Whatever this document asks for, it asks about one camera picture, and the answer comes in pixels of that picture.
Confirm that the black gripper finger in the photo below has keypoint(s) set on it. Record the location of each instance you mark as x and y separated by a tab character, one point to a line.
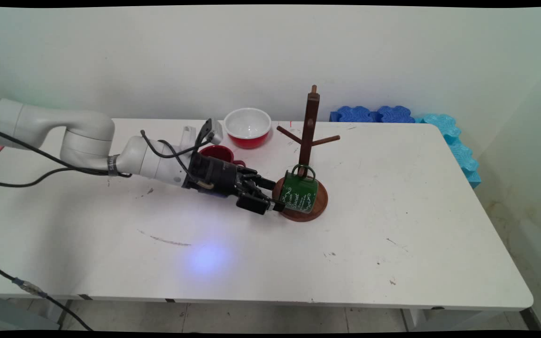
261	182
254	204

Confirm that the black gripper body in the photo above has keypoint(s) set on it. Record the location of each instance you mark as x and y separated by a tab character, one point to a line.
214	176

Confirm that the green enamel mug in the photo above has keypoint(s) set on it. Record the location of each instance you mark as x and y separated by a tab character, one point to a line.
301	195

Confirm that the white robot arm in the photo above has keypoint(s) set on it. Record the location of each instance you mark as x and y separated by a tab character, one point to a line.
82	136

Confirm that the dark red speckled mug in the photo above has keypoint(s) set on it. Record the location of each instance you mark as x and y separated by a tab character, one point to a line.
219	152

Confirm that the red bowl white inside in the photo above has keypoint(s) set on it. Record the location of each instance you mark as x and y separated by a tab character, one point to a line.
248	124

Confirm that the brown wooden mug tree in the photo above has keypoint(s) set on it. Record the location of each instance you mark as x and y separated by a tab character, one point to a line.
309	122

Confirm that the dark blue foam mat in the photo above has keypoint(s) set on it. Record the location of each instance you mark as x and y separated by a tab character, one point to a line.
374	115

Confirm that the light blue foam mat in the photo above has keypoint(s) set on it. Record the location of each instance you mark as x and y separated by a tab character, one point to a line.
458	150

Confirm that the white table leg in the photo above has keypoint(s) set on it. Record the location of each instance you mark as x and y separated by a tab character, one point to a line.
57	310
421	320

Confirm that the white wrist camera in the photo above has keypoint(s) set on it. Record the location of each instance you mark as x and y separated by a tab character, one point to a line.
214	136

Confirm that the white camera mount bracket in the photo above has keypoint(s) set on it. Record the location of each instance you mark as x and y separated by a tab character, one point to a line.
187	136

